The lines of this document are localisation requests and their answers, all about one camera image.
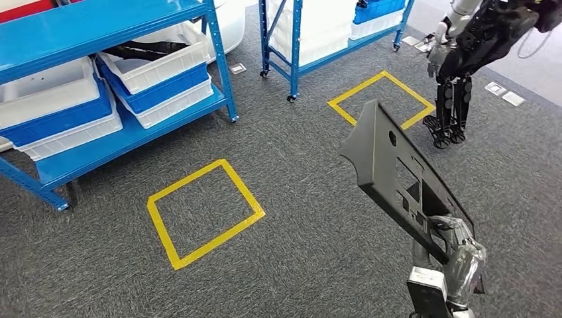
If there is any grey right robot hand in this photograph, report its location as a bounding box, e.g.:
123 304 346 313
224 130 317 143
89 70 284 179
412 214 488 309

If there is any black plastic mounting plate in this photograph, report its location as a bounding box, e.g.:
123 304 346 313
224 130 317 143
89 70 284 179
338 98 486 295

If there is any blue metal shelf rack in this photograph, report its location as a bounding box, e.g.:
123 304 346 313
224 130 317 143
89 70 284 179
258 0 416 105
0 0 241 214

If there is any black plastic part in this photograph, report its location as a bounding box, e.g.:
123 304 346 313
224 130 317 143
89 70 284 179
101 40 190 62

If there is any black humanoid robot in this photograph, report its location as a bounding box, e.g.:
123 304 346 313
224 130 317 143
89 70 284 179
422 0 562 150

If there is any yellow floor tape square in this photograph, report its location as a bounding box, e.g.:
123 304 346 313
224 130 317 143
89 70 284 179
146 158 267 271
327 70 436 132

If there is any large white plastic crate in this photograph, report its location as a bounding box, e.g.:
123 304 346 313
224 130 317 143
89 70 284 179
266 0 357 68

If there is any white car with red stripe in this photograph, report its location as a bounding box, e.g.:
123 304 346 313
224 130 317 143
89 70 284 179
0 0 248 66

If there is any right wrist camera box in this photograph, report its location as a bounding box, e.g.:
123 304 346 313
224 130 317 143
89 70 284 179
406 266 454 318

